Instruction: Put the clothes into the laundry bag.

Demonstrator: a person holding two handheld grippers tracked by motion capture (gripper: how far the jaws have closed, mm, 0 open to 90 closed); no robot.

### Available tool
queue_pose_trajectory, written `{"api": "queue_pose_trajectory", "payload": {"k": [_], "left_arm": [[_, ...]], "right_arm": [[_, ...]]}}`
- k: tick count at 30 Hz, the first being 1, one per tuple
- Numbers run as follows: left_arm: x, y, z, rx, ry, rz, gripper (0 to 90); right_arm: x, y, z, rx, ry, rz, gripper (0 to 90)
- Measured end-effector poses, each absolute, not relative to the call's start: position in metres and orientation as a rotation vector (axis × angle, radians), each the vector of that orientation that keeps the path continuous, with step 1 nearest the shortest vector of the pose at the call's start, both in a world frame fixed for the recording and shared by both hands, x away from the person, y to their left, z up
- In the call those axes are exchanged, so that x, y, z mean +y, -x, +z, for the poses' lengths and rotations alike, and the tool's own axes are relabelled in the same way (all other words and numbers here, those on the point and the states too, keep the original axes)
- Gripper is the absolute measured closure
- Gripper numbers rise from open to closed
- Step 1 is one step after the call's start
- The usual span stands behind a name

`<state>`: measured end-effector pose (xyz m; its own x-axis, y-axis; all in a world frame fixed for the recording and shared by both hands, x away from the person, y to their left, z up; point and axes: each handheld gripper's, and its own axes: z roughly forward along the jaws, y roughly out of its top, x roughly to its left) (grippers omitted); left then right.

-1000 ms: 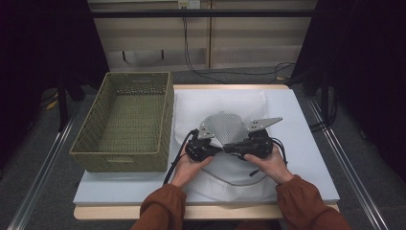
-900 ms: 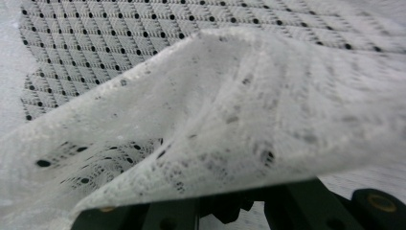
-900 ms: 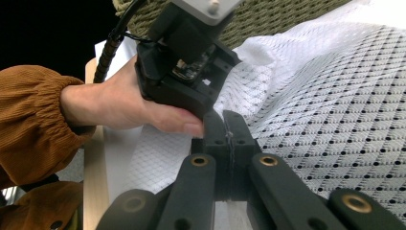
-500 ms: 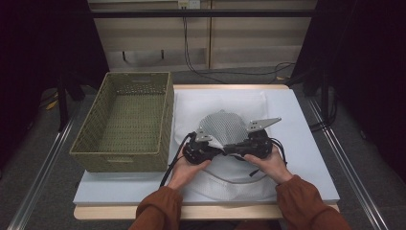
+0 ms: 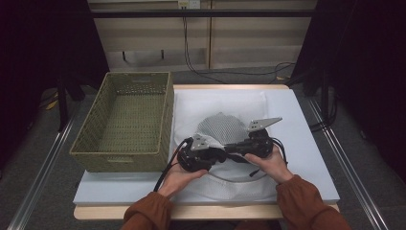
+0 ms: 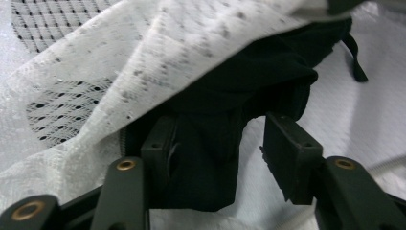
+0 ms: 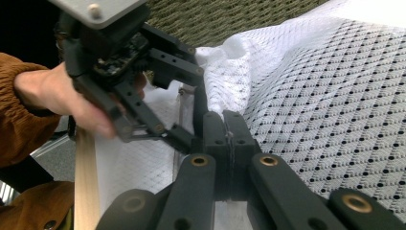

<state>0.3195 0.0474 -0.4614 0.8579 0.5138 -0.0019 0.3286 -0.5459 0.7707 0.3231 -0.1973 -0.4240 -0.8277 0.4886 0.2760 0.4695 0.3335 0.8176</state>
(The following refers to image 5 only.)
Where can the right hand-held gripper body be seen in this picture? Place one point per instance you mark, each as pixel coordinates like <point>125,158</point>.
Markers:
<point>260,143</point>

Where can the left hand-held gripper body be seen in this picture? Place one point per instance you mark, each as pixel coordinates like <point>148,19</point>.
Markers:
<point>196,159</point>

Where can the white mesh laundry bag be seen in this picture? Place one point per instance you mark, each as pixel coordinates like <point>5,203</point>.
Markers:
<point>230,188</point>

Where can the green woven basket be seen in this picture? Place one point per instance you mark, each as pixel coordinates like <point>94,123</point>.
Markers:
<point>95,110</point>

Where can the person's right hand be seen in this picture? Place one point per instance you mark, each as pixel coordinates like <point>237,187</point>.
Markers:
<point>274,166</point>

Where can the person's left hand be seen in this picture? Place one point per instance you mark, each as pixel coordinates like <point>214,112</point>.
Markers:
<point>178,180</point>

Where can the black curtain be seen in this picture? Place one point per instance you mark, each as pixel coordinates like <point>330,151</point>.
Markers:
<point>367,80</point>
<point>38,64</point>

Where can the black horizontal bar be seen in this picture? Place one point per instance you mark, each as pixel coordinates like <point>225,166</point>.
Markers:
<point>191,13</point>

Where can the aluminium floor rail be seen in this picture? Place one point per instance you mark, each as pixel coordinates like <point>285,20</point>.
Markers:
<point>351,179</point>
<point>41,179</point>

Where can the black wall hook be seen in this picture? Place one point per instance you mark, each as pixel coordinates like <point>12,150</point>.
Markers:
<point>162,54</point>
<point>123,56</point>

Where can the white wall socket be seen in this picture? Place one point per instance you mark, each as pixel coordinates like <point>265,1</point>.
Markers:
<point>189,4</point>

